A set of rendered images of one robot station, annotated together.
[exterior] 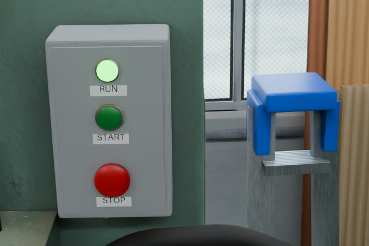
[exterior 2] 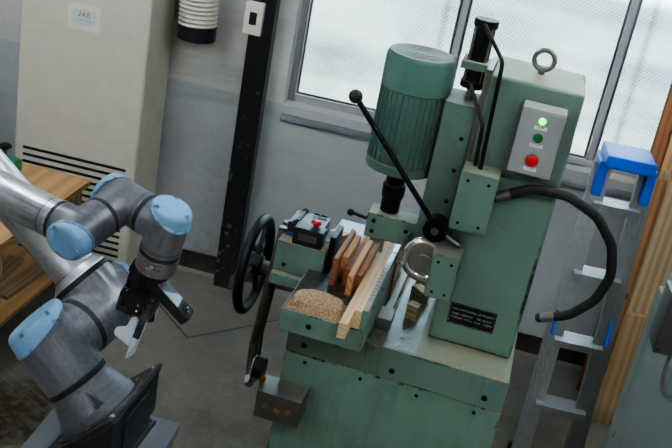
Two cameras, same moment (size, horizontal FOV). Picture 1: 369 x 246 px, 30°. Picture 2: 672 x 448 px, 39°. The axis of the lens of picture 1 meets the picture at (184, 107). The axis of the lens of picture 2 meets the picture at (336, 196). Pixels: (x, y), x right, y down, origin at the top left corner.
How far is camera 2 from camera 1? 1.65 m
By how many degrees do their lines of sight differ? 11
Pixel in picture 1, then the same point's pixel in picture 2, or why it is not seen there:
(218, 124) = (568, 173)
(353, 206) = (657, 262)
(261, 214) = (582, 235)
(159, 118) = (555, 143)
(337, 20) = not seen: outside the picture
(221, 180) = (557, 219)
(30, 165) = (497, 148)
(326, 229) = (626, 259)
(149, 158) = (547, 156)
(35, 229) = (494, 172)
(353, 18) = not seen: outside the picture
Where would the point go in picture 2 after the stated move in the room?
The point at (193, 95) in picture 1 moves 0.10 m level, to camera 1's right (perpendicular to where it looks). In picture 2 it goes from (568, 138) to (611, 149)
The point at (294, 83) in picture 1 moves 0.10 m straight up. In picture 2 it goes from (630, 153) to (639, 124)
